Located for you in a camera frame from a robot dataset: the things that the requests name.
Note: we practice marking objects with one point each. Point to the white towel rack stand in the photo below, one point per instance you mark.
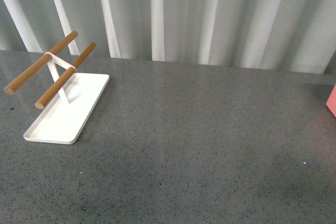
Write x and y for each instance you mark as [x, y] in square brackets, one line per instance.
[67, 104]

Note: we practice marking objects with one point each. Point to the white pleated curtain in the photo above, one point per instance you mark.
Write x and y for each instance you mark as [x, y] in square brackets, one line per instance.
[291, 35]

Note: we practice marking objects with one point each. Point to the pink box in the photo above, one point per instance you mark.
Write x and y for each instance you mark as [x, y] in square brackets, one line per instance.
[331, 101]

